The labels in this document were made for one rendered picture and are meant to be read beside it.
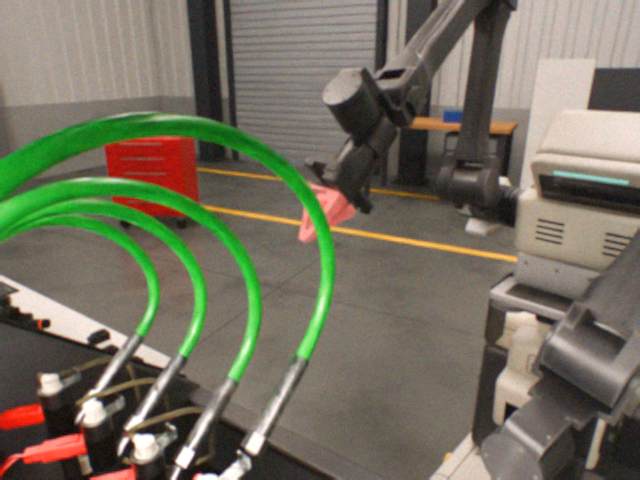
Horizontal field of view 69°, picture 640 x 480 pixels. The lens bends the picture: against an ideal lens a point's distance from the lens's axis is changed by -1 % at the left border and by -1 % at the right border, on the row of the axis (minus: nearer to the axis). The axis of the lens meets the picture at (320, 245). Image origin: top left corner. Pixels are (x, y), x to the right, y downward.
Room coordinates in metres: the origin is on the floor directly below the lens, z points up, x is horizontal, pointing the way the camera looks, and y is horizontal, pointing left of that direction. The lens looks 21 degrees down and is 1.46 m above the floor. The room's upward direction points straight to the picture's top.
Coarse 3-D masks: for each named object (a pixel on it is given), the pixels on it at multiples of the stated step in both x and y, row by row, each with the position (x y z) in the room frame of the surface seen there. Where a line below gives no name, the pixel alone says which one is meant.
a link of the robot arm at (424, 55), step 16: (448, 0) 0.89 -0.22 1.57; (464, 0) 0.87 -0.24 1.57; (480, 0) 0.92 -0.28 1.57; (432, 16) 0.86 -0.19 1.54; (448, 16) 0.84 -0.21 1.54; (464, 16) 0.87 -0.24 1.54; (416, 32) 0.83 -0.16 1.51; (432, 32) 0.81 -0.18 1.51; (448, 32) 0.82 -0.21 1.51; (416, 48) 0.78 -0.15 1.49; (432, 48) 0.78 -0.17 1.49; (448, 48) 0.82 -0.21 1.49; (400, 64) 0.75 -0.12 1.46; (416, 64) 0.73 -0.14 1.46; (432, 64) 0.78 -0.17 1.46; (384, 80) 0.73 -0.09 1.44; (400, 80) 0.71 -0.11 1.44; (416, 80) 0.72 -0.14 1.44; (400, 96) 0.69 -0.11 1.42
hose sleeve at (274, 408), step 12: (300, 360) 0.38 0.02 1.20; (288, 372) 0.37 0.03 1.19; (300, 372) 0.38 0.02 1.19; (276, 384) 0.37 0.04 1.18; (288, 384) 0.37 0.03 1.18; (276, 396) 0.36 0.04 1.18; (288, 396) 0.36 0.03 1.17; (264, 408) 0.35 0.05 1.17; (276, 408) 0.35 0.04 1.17; (264, 420) 0.34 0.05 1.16; (276, 420) 0.34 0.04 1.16; (264, 432) 0.33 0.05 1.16
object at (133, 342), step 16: (32, 224) 0.43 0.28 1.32; (48, 224) 0.44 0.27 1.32; (64, 224) 0.45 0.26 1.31; (80, 224) 0.47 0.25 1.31; (96, 224) 0.48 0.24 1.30; (0, 240) 0.40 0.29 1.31; (112, 240) 0.50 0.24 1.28; (128, 240) 0.51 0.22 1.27; (144, 256) 0.52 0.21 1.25; (144, 272) 0.53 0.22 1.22; (144, 320) 0.52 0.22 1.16; (144, 336) 0.51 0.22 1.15; (128, 352) 0.49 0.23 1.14; (112, 368) 0.47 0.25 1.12; (96, 384) 0.46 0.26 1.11; (112, 384) 0.47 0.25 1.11; (96, 400) 0.45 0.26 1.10
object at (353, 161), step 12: (348, 144) 0.66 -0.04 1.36; (336, 156) 0.65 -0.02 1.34; (348, 156) 0.64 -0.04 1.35; (360, 156) 0.64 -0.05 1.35; (312, 168) 0.64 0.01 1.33; (324, 168) 0.63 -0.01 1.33; (336, 168) 0.60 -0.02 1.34; (348, 168) 0.63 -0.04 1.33; (360, 168) 0.63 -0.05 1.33; (372, 168) 0.65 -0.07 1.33; (360, 180) 0.63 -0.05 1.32; (360, 192) 0.62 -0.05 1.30; (360, 204) 0.63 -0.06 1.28; (372, 204) 0.64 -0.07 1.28
